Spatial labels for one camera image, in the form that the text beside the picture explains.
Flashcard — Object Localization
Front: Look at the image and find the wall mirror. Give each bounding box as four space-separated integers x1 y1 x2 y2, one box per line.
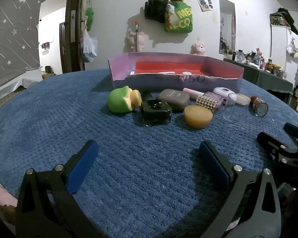
219 0 236 55

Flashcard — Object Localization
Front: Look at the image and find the black bag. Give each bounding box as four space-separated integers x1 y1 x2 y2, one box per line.
144 0 169 23

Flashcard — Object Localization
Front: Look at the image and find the pink plush bear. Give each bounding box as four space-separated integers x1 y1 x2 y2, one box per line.
192 38 206 56

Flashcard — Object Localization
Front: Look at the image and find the lilac round device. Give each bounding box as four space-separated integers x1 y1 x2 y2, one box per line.
213 87 237 101

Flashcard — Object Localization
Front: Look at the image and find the person's right forearm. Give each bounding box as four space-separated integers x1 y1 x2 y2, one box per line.
279 186 298 228

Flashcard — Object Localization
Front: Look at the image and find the green plush toy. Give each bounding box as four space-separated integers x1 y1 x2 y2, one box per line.
85 7 95 32

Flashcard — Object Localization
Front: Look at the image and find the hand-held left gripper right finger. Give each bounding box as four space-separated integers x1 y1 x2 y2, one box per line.
199 140 282 238

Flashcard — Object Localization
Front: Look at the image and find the row of cosmetic bottles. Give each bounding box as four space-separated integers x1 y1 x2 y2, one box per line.
220 46 288 79

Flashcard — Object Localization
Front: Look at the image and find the pale pink plush toy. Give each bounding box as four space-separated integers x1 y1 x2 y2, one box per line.
127 28 146 51

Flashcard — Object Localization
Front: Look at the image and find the white hanging plush toy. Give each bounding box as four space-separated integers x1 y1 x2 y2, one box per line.
285 38 298 59

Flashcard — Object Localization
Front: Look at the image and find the gold studded small case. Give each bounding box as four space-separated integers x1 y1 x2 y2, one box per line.
196 95 218 114

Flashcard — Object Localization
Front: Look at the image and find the clear round plastic lid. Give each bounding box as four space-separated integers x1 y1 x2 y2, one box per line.
228 92 249 106

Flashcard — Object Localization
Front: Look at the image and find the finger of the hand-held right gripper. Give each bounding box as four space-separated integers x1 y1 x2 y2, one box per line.
284 123 298 145
257 131 298 159

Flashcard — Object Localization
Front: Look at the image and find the purple nail polish pink cap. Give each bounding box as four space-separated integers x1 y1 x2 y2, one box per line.
183 87 224 109

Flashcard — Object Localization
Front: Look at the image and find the translucent plastic bag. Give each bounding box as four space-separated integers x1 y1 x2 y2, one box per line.
82 29 98 63

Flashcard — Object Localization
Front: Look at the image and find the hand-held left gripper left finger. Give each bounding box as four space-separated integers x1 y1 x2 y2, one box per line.
15 139 102 238

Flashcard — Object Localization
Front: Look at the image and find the pink cloth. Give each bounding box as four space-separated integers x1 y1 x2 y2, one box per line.
0 177 18 219

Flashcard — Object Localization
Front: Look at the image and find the blue fluffy blanket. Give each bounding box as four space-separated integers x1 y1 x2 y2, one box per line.
0 69 298 238

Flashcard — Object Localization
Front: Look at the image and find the black nail polish bottle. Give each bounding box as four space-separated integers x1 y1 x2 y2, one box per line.
140 91 172 127

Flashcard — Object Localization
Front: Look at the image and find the table with dark cloth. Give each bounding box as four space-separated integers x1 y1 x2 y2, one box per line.
223 58 294 102

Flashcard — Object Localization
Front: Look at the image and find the pink cardboard box red inside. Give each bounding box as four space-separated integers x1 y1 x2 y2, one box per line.
107 52 244 93

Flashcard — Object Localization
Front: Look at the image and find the grey-brown rounded case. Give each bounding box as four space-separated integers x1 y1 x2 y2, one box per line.
156 89 190 111

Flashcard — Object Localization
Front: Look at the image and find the white cabinet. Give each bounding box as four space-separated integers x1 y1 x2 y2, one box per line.
271 23 298 86

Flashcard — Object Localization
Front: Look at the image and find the photo wall poster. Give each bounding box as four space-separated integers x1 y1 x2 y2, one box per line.
194 0 214 12

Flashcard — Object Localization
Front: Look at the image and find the brown glitter jar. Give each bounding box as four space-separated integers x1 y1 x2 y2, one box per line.
250 95 269 117

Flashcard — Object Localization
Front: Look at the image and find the dark wooden door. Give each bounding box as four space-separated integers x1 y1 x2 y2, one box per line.
65 0 88 74

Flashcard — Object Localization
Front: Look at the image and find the green tote bag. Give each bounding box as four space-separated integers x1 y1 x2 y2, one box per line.
164 1 194 33

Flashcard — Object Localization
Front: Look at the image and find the dark patterned storage bag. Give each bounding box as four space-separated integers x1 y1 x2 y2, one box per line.
269 7 298 35

